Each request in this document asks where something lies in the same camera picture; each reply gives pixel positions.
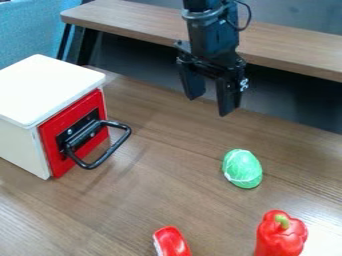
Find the green toy cabbage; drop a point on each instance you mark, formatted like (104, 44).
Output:
(242, 168)

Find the wooden table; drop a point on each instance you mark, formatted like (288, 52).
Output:
(285, 43)

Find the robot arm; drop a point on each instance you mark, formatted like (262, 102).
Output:
(198, 5)

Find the red toy pepper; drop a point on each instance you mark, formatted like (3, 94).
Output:
(280, 235)

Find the red toy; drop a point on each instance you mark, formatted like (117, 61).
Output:
(171, 242)

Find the drawer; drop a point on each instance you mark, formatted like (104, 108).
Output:
(78, 133)

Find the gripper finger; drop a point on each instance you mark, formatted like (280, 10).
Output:
(192, 83)
(228, 95)

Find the cabinet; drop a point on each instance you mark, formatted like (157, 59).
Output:
(31, 110)

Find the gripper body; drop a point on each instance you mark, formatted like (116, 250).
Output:
(212, 43)

